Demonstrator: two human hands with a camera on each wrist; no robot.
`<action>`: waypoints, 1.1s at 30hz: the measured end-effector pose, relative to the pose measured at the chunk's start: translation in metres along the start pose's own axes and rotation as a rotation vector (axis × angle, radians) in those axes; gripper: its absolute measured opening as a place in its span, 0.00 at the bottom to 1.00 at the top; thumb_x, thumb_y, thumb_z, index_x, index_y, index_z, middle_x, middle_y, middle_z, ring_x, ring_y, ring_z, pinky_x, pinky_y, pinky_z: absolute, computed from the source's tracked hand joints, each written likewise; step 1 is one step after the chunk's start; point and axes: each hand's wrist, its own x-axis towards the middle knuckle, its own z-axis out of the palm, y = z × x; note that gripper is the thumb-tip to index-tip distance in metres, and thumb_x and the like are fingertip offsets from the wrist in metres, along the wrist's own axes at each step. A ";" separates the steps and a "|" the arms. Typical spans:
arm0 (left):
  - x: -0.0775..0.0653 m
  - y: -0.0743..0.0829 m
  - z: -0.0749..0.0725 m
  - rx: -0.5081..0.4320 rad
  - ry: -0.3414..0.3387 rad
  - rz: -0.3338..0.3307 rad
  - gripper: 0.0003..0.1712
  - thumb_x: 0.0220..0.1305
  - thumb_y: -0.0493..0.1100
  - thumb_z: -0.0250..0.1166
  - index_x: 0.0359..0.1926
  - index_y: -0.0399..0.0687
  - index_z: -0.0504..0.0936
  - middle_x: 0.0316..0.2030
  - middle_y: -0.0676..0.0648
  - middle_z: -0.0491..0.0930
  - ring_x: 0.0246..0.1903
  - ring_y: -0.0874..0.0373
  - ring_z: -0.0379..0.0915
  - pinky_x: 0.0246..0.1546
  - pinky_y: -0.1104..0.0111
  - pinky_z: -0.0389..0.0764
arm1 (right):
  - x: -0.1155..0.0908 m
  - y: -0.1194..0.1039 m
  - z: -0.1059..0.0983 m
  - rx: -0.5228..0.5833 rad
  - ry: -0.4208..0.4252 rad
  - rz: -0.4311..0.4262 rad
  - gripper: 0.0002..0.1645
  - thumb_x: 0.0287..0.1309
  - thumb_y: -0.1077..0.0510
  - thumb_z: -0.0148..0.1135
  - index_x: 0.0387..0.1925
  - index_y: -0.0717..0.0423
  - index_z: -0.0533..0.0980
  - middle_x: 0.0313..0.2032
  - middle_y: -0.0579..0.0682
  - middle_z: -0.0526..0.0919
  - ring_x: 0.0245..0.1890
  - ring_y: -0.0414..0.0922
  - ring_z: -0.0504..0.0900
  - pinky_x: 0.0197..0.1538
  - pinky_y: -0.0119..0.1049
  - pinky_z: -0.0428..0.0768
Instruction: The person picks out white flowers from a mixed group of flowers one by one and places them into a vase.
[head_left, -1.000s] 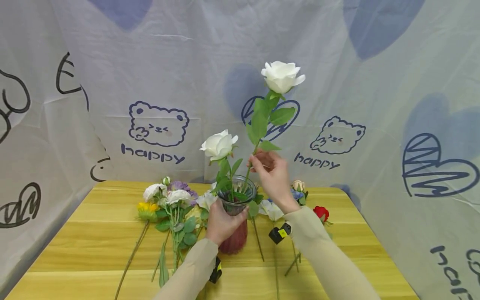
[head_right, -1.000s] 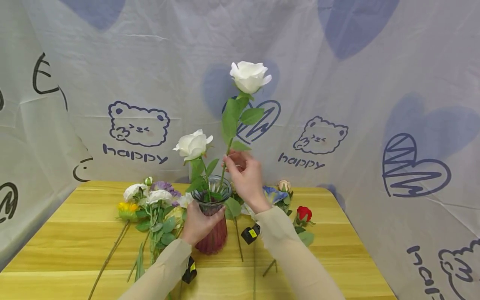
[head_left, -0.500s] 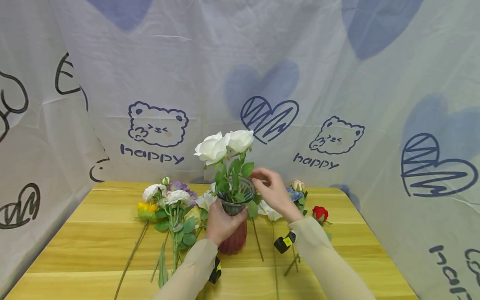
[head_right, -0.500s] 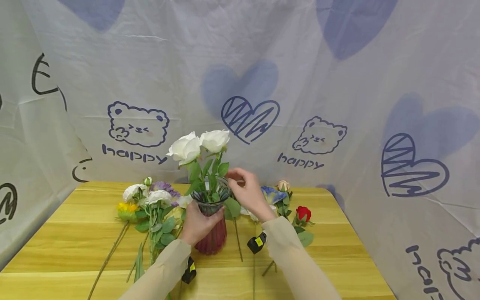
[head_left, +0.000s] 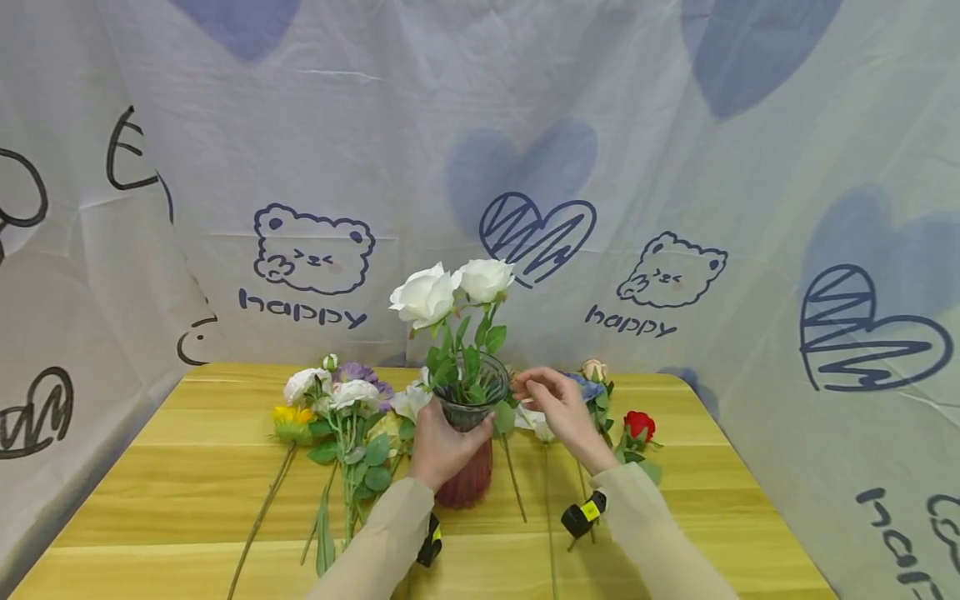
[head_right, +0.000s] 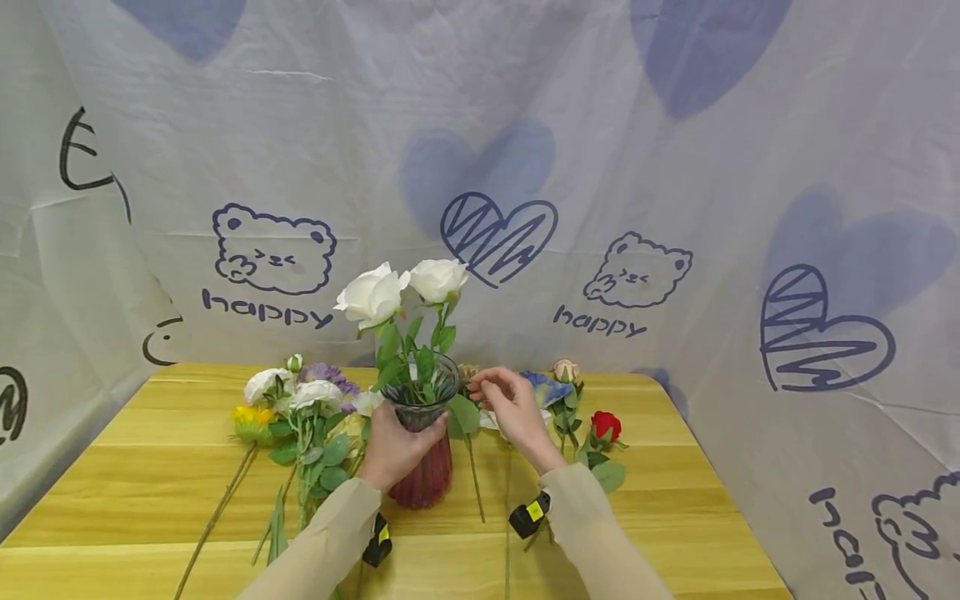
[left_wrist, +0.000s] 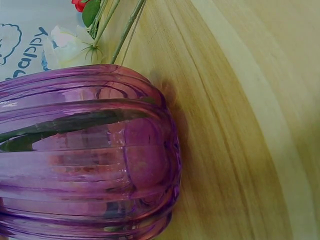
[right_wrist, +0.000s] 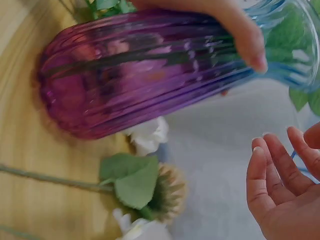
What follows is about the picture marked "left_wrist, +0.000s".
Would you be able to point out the green flower stem in vase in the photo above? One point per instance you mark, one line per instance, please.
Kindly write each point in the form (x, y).
(75, 121)

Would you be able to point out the purple ribbed glass vase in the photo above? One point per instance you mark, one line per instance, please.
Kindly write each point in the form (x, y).
(87, 175)

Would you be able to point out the bare green flower stem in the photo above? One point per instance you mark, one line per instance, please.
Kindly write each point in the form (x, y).
(127, 26)

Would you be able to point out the white artificial flower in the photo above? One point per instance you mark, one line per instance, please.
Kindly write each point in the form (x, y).
(65, 47)

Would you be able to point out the red artificial flower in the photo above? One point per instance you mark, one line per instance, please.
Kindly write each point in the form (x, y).
(79, 5)

